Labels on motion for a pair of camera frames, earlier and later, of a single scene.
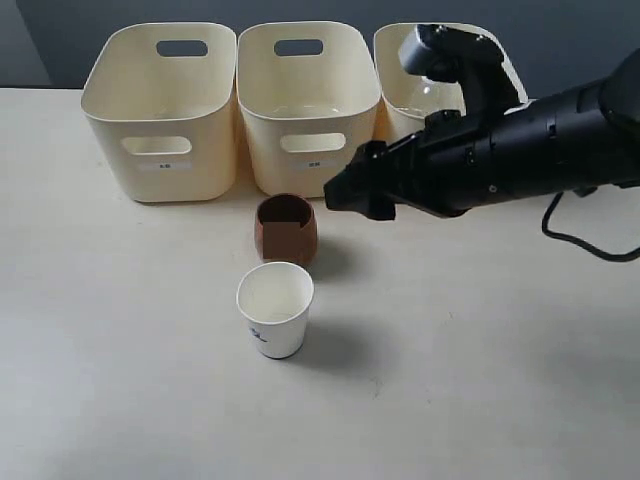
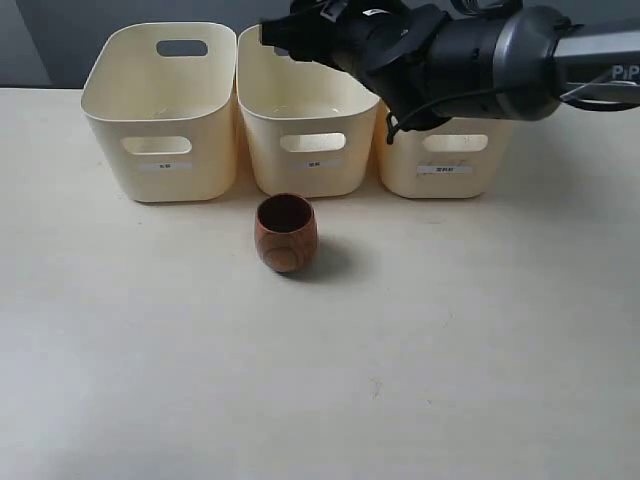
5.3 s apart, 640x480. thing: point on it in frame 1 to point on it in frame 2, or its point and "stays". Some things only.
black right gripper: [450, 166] to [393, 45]
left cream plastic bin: [161, 100] stays
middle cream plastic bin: [308, 94] stays
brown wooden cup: [286, 229] stays
